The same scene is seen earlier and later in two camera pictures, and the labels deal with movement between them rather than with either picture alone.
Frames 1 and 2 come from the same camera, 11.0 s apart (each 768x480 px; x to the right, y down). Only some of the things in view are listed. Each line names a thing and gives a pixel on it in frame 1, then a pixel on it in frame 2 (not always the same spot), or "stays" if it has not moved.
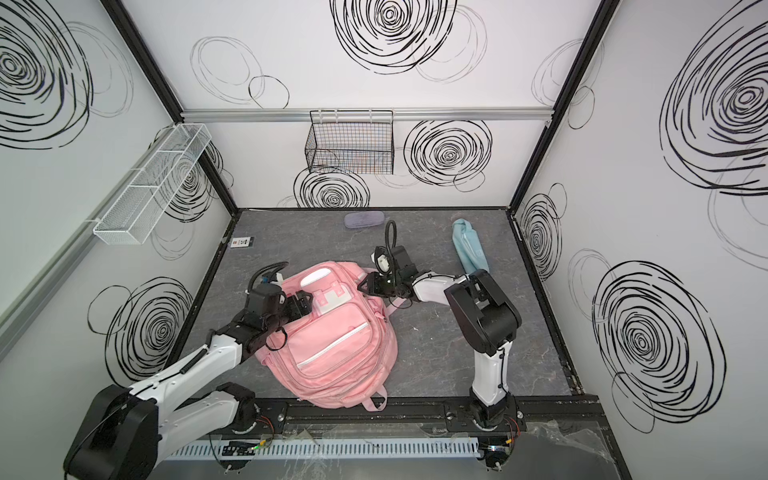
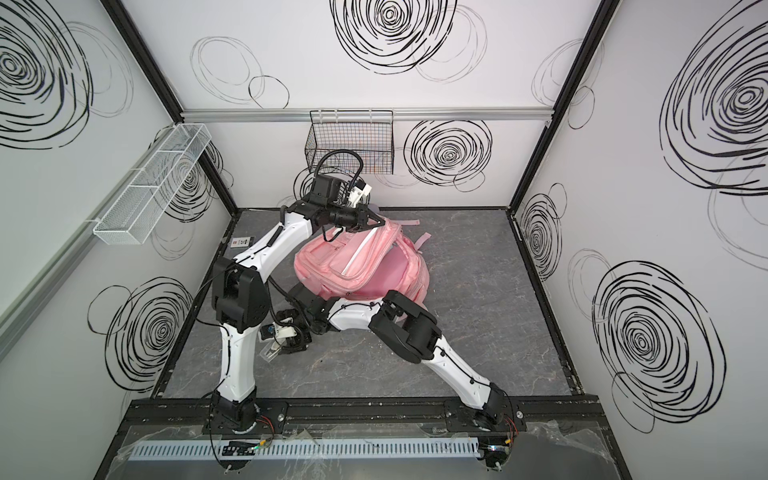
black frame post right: [603, 16] stays
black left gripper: [294, 303] to [360, 217]
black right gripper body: [377, 282] to [294, 339]
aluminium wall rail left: [23, 304] stays
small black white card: [242, 242] stays
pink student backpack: [345, 353] to [367, 264]
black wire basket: [351, 142] stays
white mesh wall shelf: [144, 197] stays
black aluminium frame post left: [146, 59] stays
